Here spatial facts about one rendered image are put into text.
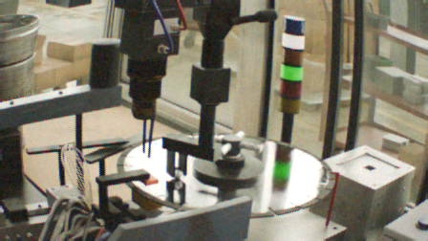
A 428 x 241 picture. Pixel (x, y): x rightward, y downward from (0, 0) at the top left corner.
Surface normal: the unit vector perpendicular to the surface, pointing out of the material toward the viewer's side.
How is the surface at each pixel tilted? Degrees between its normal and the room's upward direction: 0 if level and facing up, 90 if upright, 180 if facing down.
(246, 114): 90
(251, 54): 90
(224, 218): 90
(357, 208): 90
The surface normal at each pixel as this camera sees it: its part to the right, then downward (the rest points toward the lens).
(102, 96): 0.64, 0.28
